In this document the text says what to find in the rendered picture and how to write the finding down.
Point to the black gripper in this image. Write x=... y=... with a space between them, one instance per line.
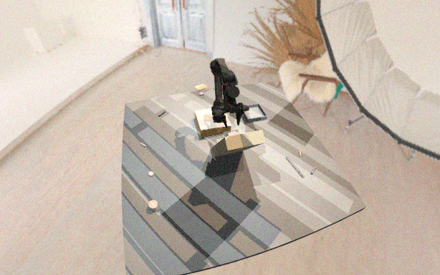
x=220 y=113

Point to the small grey cylinder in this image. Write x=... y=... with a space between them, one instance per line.
x=153 y=205

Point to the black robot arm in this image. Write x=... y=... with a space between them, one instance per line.
x=224 y=79

